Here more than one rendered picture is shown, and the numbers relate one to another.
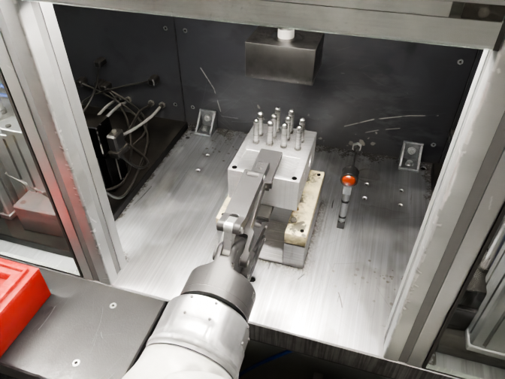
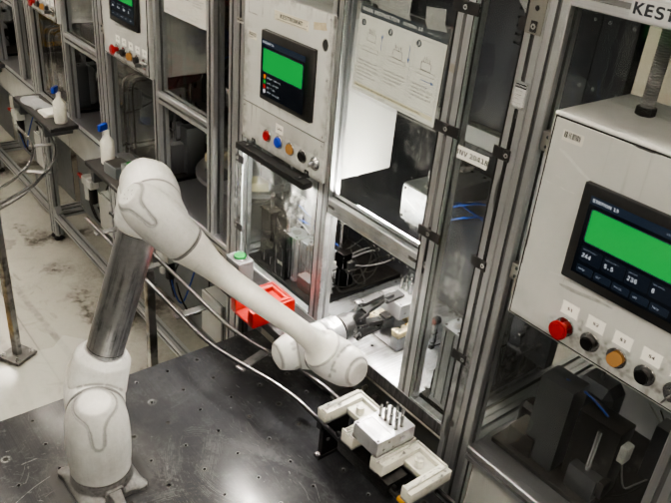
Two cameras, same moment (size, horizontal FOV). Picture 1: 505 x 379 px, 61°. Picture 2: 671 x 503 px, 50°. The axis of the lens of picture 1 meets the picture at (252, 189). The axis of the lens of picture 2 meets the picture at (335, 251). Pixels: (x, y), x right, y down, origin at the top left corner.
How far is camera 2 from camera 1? 1.64 m
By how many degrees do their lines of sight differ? 28
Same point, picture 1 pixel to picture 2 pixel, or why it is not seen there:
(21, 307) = not seen: hidden behind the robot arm
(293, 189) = (398, 309)
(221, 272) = (347, 315)
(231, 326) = (339, 328)
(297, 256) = (394, 343)
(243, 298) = (349, 326)
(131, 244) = (334, 311)
